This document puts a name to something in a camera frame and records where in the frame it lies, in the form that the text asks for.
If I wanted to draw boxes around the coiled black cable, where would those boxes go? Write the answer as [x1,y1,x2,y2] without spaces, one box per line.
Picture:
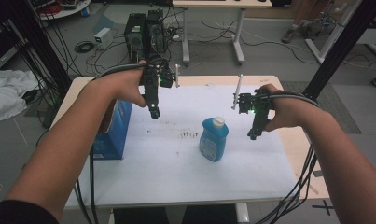
[74,40,96,54]

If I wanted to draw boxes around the black tape cross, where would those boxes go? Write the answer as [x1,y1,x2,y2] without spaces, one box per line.
[311,199,335,217]

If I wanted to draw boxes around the white background desk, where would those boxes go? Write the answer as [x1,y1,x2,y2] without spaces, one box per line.
[172,0,273,67]

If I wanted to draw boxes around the blue cardboard box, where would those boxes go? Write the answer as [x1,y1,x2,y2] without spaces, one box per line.
[91,98,133,161]

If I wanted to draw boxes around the small white device box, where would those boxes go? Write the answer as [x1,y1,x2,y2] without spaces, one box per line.
[93,27,115,50]

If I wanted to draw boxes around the round white table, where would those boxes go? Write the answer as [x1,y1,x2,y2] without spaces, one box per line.
[31,0,92,21]

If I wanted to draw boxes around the person's left hand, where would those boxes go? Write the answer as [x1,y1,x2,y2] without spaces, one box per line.
[93,60,147,108]

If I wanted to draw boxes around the person's dark pants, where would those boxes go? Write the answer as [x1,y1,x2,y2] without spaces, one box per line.
[113,203,239,224]

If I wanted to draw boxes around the black computer tower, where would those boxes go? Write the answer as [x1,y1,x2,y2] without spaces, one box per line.
[123,12,148,63]
[146,9,169,62]

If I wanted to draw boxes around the black metal frame post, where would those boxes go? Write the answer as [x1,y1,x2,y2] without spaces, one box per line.
[301,0,376,102]
[7,0,72,94]

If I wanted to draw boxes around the right hand-held gripper cable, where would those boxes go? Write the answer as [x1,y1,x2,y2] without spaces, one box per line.
[255,90,321,224]

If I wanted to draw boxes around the white metal stand leg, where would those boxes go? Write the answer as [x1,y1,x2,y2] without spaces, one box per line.
[305,0,359,65]

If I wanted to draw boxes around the black floor cable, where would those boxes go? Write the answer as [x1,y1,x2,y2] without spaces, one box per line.
[202,21,319,65]

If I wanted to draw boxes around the blue bottle with white cap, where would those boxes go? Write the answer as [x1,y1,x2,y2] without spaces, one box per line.
[199,116,230,163]

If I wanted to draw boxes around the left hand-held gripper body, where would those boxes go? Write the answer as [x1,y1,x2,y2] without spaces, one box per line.
[140,59,181,107]

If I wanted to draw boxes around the person's dark sleeve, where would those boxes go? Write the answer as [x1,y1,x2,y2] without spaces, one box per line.
[0,199,60,224]

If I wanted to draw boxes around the person's right hand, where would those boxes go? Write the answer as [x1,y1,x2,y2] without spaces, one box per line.
[259,83,320,133]

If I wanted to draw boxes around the dark equipment rack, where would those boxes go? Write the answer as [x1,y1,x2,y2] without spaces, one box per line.
[0,18,21,70]

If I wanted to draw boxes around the white cloth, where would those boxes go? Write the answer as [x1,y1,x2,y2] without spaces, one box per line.
[0,67,40,123]

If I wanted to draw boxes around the grey floor mat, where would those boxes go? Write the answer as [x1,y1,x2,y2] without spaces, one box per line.
[280,80,363,135]

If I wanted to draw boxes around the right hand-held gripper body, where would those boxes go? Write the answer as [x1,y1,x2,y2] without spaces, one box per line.
[231,74,275,131]

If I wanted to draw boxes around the white table mat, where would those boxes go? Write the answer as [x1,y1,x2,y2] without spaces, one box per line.
[64,84,298,209]

